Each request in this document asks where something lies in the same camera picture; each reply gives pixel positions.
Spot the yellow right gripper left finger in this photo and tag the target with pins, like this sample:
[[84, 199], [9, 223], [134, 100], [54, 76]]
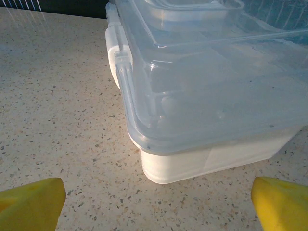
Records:
[[29, 207]]

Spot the clear plastic tool box lid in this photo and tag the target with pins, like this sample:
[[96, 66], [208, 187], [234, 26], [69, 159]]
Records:
[[204, 96]]

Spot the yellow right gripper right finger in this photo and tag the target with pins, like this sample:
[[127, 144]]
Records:
[[284, 207]]

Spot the white box latch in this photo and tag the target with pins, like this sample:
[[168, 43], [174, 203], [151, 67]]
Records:
[[113, 55]]

